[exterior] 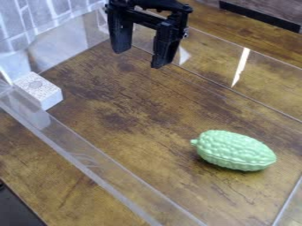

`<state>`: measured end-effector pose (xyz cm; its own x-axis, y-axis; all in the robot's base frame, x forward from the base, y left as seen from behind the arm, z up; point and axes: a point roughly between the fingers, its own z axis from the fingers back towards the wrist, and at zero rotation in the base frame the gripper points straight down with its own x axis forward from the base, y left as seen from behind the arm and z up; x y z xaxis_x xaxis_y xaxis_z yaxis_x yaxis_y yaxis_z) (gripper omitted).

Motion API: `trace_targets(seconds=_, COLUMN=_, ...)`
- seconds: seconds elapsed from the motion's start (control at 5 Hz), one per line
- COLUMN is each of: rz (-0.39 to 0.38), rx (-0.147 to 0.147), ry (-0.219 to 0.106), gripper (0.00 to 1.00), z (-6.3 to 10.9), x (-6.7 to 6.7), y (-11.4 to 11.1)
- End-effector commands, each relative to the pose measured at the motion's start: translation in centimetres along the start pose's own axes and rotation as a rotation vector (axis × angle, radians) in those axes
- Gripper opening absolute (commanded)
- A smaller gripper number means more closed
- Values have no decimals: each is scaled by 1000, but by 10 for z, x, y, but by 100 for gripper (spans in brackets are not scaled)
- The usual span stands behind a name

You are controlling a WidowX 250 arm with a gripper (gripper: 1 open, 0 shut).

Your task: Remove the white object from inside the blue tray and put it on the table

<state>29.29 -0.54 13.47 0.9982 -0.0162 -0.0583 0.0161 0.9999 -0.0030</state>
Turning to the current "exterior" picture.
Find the white speckled rectangular block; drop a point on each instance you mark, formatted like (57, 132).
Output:
(42, 92)

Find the clear acrylic tray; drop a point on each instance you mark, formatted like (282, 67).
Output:
(105, 160)

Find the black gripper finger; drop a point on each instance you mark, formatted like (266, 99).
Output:
(121, 28)
(166, 43)

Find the green bumpy bitter gourd toy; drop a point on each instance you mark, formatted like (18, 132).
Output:
(233, 150)

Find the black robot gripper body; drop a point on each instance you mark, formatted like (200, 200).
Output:
(150, 12)

